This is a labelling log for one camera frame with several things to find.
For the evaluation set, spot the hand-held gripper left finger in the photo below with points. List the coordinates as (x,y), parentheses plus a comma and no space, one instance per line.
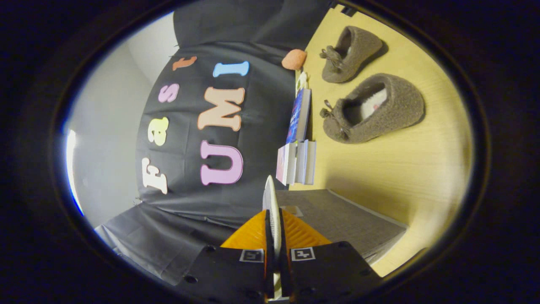
(236,274)

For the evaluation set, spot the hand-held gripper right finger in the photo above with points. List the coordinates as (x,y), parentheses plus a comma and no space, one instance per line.
(325,270)

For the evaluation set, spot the grey fabric storage box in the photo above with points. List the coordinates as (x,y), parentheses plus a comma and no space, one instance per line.
(341,223)

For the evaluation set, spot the grey fuzzy slipper shoe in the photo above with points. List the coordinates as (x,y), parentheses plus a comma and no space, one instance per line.
(352,57)
(396,114)

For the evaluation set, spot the white cloth bundle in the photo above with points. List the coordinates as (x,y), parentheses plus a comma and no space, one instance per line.
(272,198)

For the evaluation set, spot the pale blue book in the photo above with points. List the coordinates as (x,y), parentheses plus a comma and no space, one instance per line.
(302,161)
(311,161)

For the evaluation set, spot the white book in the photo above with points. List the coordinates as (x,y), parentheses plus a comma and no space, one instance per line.
(292,162)

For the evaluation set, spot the black backdrop cloth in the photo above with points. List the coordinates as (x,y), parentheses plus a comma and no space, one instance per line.
(228,139)

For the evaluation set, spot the blue cover book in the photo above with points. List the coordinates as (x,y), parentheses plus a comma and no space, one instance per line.
(298,116)

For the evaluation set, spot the white food picture card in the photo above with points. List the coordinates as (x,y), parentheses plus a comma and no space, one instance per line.
(302,81)

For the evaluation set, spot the orange plush ball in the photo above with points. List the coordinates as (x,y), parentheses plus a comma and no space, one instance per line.
(294,59)

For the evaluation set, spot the black table clamp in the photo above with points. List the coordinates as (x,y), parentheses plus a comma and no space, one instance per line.
(347,10)

